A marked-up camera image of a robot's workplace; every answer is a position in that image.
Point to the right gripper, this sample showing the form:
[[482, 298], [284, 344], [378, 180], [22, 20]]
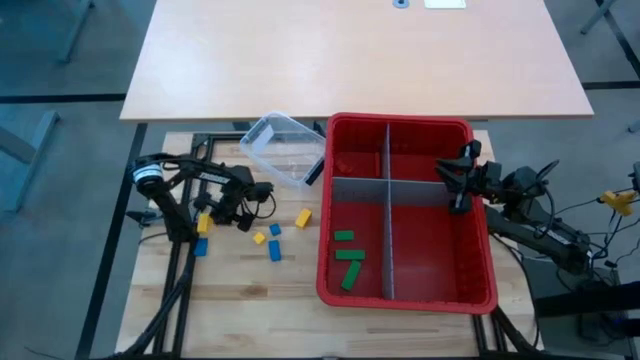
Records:
[[485, 181]]

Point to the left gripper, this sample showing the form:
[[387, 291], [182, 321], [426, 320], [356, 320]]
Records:
[[235, 195]]

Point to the red plastic bin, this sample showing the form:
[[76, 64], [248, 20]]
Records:
[[435, 250]]

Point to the grey slotted divider panel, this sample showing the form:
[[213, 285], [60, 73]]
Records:
[[389, 240]]

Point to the clear plastic container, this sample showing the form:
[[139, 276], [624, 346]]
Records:
[[285, 150]]

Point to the long grey slotted divider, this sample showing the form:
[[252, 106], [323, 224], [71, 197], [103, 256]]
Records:
[[360, 190]]

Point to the long red block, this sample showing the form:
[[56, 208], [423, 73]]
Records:
[[344, 163]]

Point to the green block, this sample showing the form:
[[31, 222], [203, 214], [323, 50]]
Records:
[[350, 254], [351, 275], [344, 235]]

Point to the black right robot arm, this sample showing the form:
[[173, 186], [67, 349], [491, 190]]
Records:
[[540, 235]]

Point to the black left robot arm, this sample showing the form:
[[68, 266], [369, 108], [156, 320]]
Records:
[[150, 175]]

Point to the small yellow block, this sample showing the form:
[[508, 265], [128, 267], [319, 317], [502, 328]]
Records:
[[259, 238]]

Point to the small blue block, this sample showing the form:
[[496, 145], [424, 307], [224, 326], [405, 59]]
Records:
[[275, 229]]

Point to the light wooden desk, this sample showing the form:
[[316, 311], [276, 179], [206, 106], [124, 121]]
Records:
[[350, 60]]

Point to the yellow connector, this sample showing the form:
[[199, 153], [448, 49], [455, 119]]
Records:
[[616, 201]]

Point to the white paper sheet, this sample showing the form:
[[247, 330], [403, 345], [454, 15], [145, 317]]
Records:
[[445, 3]]

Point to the grey desk grommet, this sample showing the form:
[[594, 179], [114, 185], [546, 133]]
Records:
[[401, 3]]

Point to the grey metal furniture leg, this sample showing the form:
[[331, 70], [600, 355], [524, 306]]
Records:
[[597, 15], [30, 150], [77, 30]]

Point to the black frame bracket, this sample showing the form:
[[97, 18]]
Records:
[[320, 127]]

